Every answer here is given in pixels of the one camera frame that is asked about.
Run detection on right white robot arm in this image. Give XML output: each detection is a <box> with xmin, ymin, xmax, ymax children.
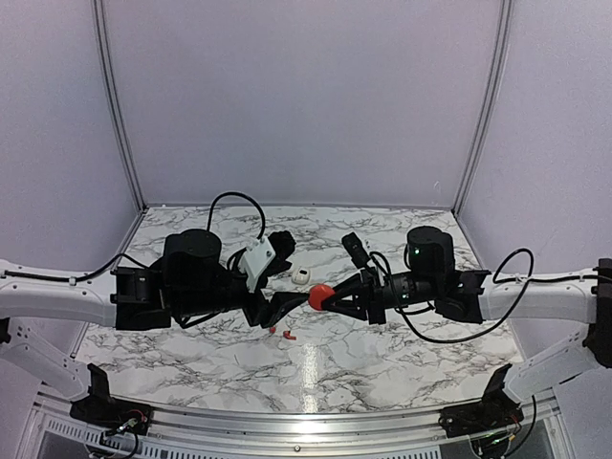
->
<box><xmin>309</xmin><ymin>226</ymin><xmax>611</xmax><ymax>428</ymax></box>

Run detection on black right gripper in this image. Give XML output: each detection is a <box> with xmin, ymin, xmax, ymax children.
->
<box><xmin>321</xmin><ymin>267</ymin><xmax>441</xmax><ymax>326</ymax></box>

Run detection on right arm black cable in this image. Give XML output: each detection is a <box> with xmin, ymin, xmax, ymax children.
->
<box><xmin>367</xmin><ymin>247</ymin><xmax>612</xmax><ymax>343</ymax></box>

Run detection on left metal corner post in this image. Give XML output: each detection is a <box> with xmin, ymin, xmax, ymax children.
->
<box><xmin>91</xmin><ymin>0</ymin><xmax>147</xmax><ymax>213</ymax></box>

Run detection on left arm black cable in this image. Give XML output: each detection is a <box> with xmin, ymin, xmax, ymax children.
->
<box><xmin>0</xmin><ymin>191</ymin><xmax>268</xmax><ymax>288</ymax></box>

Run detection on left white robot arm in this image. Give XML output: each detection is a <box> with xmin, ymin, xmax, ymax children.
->
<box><xmin>1</xmin><ymin>229</ymin><xmax>308</xmax><ymax>426</ymax></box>

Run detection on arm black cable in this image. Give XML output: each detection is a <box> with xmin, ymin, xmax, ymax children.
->
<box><xmin>367</xmin><ymin>247</ymin><xmax>612</xmax><ymax>343</ymax></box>
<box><xmin>0</xmin><ymin>191</ymin><xmax>268</xmax><ymax>288</ymax></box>

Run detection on aluminium front rail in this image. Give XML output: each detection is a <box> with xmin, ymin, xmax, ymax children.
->
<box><xmin>15</xmin><ymin>385</ymin><xmax>576</xmax><ymax>458</ymax></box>

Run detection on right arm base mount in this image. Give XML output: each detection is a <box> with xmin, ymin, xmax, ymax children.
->
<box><xmin>438</xmin><ymin>363</ymin><xmax>524</xmax><ymax>438</ymax></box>

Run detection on white earbud charging case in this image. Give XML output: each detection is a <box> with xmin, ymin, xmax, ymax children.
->
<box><xmin>292</xmin><ymin>268</ymin><xmax>311</xmax><ymax>285</ymax></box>

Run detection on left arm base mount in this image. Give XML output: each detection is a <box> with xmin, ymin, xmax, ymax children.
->
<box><xmin>70</xmin><ymin>363</ymin><xmax>153</xmax><ymax>435</ymax></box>

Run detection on right metal corner post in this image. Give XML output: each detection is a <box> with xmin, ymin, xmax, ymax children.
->
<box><xmin>451</xmin><ymin>0</ymin><xmax>514</xmax><ymax>219</ymax></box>

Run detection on metal corner post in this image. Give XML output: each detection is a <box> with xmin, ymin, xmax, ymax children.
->
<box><xmin>451</xmin><ymin>0</ymin><xmax>514</xmax><ymax>219</ymax></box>
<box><xmin>91</xmin><ymin>0</ymin><xmax>147</xmax><ymax>213</ymax></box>

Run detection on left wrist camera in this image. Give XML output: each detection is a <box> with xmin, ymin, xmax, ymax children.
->
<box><xmin>238</xmin><ymin>230</ymin><xmax>295</xmax><ymax>293</ymax></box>

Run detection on red round charging case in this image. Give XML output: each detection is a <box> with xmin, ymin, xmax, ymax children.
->
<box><xmin>308</xmin><ymin>284</ymin><xmax>335</xmax><ymax>311</ymax></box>

